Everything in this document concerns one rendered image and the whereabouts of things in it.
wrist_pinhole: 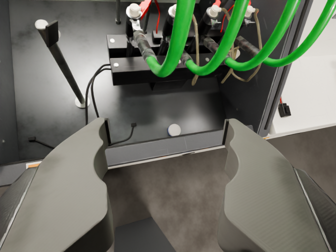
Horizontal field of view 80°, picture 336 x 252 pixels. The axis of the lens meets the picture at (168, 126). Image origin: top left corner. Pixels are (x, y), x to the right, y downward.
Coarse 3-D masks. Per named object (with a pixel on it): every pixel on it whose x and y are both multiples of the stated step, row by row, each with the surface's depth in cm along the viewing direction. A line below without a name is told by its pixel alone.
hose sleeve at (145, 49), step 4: (136, 36) 34; (140, 36) 33; (144, 36) 34; (136, 40) 33; (140, 40) 32; (144, 40) 32; (140, 44) 32; (144, 44) 31; (148, 44) 31; (140, 48) 31; (144, 48) 30; (148, 48) 30; (144, 52) 29; (148, 52) 29; (152, 52) 29; (144, 56) 29; (148, 56) 29; (144, 60) 29
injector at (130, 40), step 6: (126, 12) 36; (126, 18) 37; (132, 18) 36; (138, 18) 37; (126, 24) 39; (126, 30) 40; (132, 30) 40; (126, 36) 42; (132, 36) 41; (126, 42) 46; (132, 42) 40; (126, 48) 48; (132, 48) 47; (126, 54) 50; (132, 54) 49
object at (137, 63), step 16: (224, 32) 57; (112, 48) 49; (112, 64) 48; (128, 64) 49; (144, 64) 50; (160, 64) 51; (224, 64) 55; (112, 80) 52; (128, 80) 53; (144, 80) 55; (160, 80) 57; (176, 80) 60
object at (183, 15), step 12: (180, 0) 15; (192, 0) 15; (180, 12) 15; (192, 12) 16; (180, 24) 16; (180, 36) 17; (168, 48) 19; (180, 48) 18; (156, 60) 28; (168, 60) 20; (156, 72) 24; (168, 72) 22
